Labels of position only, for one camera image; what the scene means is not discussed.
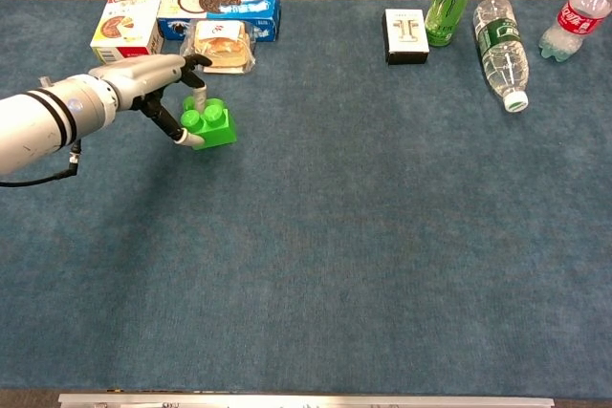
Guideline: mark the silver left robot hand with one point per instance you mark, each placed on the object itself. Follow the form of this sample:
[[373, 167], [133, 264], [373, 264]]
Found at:
[[138, 76]]

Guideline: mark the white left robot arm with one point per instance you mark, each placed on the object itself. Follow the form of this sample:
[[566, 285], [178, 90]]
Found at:
[[43, 121]]

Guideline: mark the white yellow pie snack box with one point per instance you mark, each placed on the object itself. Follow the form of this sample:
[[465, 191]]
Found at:
[[124, 26]]

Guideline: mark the curved green toy brick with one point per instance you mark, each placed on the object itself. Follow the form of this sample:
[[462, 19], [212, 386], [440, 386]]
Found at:
[[188, 103]]

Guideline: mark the bagged sandwich bread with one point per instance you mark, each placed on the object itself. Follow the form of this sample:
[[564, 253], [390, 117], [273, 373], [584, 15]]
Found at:
[[227, 47]]

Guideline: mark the blue Oreo cookie box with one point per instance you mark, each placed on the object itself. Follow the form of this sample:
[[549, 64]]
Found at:
[[258, 6]]

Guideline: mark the blue felt table cloth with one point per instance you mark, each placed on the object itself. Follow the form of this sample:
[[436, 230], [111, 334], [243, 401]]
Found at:
[[334, 236]]

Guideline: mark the small white black box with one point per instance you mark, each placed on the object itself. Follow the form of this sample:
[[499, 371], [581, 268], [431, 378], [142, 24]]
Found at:
[[406, 33]]

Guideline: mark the clear bottle green label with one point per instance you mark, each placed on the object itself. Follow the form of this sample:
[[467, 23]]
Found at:
[[504, 49]]

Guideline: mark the clear bottle red label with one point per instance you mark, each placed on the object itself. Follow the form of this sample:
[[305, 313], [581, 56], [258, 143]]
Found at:
[[576, 16]]

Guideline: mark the aluminium rail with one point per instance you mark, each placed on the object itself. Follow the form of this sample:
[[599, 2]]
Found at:
[[306, 400]]

